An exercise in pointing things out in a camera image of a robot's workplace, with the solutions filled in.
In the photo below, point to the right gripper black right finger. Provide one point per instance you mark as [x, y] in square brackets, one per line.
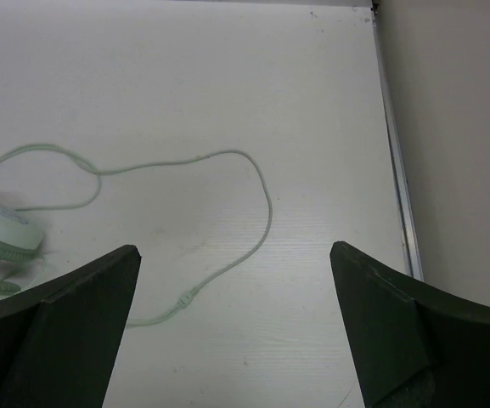
[412, 345]

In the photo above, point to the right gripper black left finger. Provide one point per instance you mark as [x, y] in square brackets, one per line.
[59, 340]

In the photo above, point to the mint green headphones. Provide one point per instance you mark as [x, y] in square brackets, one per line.
[20, 238]

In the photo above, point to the aluminium table edge rail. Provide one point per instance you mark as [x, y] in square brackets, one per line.
[409, 236]

